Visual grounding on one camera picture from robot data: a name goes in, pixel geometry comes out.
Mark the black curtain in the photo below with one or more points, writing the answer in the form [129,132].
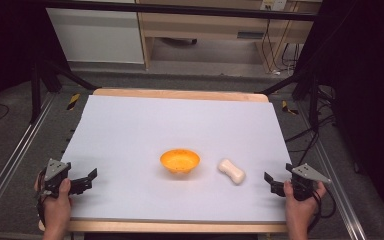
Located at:
[366,83]
[10,43]

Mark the orange plastic bowl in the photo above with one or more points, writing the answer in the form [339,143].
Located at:
[180,161]

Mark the person's left hand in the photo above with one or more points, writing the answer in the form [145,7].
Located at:
[57,206]

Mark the white soap bar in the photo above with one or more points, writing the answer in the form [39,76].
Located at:
[232,170]

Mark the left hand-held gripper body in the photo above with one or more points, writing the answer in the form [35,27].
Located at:
[56,173]

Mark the wooden table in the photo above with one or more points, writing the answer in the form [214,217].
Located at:
[180,94]

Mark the person's right hand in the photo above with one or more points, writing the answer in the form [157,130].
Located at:
[300,208]

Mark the yellow black tape marker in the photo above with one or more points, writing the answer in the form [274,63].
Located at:
[73,101]
[288,108]

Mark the white table mat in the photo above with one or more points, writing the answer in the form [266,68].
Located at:
[166,126]

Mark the black tripod stand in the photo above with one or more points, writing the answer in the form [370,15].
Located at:
[308,88]
[48,78]

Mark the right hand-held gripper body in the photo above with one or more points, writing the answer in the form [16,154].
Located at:
[305,181]

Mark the white power strip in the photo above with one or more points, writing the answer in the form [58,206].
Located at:
[273,4]

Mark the black horizontal frame bar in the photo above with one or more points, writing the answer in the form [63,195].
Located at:
[180,9]

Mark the white cabinet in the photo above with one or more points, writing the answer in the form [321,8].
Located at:
[96,36]

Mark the aluminium floor rail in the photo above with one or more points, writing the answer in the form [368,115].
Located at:
[333,176]
[13,160]

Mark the light wooden desk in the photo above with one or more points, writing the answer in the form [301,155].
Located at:
[206,26]

